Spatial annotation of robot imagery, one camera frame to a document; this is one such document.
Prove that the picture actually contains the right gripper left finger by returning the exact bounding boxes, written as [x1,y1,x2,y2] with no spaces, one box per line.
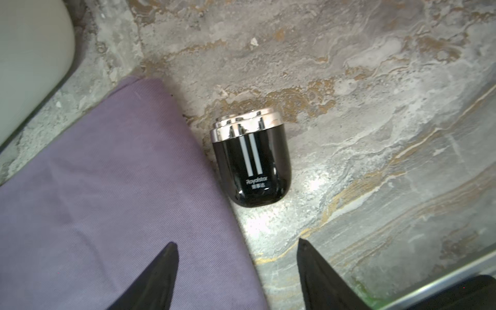
[108,242,179,310]

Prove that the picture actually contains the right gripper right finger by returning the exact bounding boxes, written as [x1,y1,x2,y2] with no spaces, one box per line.
[297,238,370,310]

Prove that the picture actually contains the purple towel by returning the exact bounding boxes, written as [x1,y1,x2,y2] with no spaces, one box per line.
[1,77,268,309]

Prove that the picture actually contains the black electric shaver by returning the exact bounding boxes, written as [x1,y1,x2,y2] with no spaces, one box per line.
[210,108,292,208]

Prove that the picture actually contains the white and black suitcase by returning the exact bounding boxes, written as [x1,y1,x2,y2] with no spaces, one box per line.
[1,0,76,143]

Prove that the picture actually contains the aluminium front rail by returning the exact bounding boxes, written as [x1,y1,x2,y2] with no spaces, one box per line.
[381,244,495,309]

